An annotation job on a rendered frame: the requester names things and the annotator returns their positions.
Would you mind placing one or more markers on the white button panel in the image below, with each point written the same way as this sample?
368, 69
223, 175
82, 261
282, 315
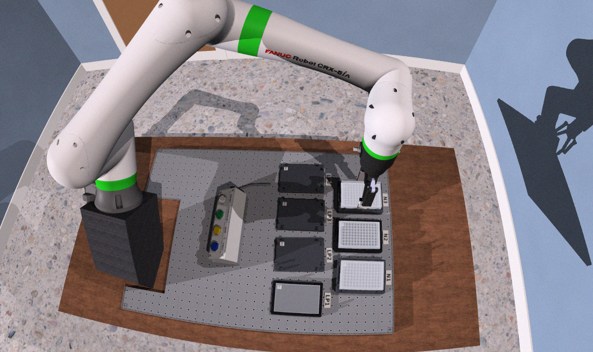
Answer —
228, 227

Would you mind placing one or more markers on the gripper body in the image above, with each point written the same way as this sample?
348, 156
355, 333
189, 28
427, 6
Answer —
371, 173

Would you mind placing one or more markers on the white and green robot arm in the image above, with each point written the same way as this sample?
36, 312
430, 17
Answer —
96, 150

